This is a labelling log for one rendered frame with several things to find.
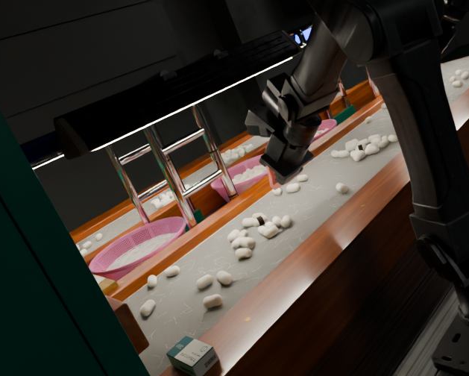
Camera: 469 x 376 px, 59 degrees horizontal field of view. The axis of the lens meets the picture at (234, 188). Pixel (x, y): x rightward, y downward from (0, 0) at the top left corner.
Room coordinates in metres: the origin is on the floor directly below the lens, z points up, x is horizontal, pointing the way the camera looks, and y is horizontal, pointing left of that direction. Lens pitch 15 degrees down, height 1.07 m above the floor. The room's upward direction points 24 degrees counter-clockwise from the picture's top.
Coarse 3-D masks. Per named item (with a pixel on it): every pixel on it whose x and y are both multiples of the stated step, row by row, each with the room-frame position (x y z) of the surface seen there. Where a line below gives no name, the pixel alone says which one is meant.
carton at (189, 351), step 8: (176, 344) 0.48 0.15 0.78; (184, 344) 0.47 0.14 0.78; (192, 344) 0.46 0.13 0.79; (200, 344) 0.45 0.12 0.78; (168, 352) 0.47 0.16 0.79; (176, 352) 0.46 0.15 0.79; (184, 352) 0.45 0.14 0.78; (192, 352) 0.44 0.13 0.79; (200, 352) 0.44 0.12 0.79; (208, 352) 0.43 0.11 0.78; (176, 360) 0.45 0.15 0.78; (184, 360) 0.44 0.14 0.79; (192, 360) 0.43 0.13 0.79; (200, 360) 0.43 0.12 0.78; (208, 360) 0.43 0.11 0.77; (216, 360) 0.44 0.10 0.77; (184, 368) 0.44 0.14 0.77; (192, 368) 0.42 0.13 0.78; (200, 368) 0.42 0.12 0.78; (208, 368) 0.43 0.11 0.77
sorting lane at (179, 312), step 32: (448, 64) 1.70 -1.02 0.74; (448, 96) 1.23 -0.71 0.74; (384, 128) 1.19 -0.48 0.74; (320, 160) 1.15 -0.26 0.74; (352, 160) 1.03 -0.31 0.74; (384, 160) 0.93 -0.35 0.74; (288, 192) 0.99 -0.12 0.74; (320, 192) 0.90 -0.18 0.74; (352, 192) 0.82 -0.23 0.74; (320, 224) 0.74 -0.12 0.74; (192, 256) 0.86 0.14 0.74; (224, 256) 0.78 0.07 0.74; (256, 256) 0.72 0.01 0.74; (160, 288) 0.77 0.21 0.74; (192, 288) 0.71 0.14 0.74; (224, 288) 0.65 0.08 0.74; (160, 320) 0.64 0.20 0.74; (192, 320) 0.60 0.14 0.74; (160, 352) 0.55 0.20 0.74
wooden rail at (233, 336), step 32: (384, 192) 0.70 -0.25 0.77; (352, 224) 0.63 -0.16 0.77; (384, 224) 0.63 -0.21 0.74; (288, 256) 0.62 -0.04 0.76; (320, 256) 0.58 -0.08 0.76; (352, 256) 0.57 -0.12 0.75; (384, 256) 0.61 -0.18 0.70; (256, 288) 0.56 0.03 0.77; (288, 288) 0.53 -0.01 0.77; (320, 288) 0.52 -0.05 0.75; (352, 288) 0.55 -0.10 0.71; (224, 320) 0.52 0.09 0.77; (256, 320) 0.48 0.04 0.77; (288, 320) 0.47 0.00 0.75; (320, 320) 0.50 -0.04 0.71; (224, 352) 0.45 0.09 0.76; (256, 352) 0.44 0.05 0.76; (288, 352) 0.46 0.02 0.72; (320, 352) 0.49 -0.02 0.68
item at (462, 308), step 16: (464, 288) 0.42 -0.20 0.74; (464, 304) 0.42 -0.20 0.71; (464, 320) 0.43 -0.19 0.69; (448, 336) 0.42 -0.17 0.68; (464, 336) 0.41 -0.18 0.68; (432, 352) 0.41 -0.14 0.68; (448, 352) 0.40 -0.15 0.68; (464, 352) 0.39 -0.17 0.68; (448, 368) 0.38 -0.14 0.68; (464, 368) 0.37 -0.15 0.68
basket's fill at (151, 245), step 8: (152, 240) 1.12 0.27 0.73; (160, 240) 1.07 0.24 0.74; (168, 240) 1.04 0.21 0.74; (136, 248) 1.12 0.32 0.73; (144, 248) 1.05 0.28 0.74; (152, 248) 1.03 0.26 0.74; (120, 256) 1.10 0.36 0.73; (128, 256) 1.06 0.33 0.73; (136, 256) 1.03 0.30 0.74; (112, 264) 1.05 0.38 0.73; (120, 264) 1.04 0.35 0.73
